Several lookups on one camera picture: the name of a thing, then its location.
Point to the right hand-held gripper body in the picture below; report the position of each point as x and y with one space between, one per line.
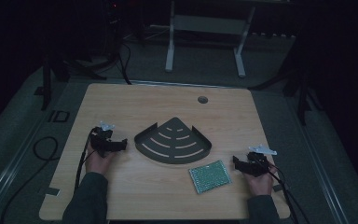
257 163

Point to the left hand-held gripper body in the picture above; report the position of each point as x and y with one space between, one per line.
102 140

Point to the green circuit board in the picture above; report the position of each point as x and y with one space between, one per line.
210 176

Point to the dark grey corner shelf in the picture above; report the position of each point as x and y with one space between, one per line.
172 142

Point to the person's right hand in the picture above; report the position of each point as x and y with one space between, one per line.
261 184

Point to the person's left hand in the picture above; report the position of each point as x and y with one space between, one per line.
98 162

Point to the black stand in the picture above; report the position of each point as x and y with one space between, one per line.
301 93
47 84

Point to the metal floor rail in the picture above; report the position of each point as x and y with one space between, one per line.
9 180
324 177

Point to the white table frame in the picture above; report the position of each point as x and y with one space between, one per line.
205 25

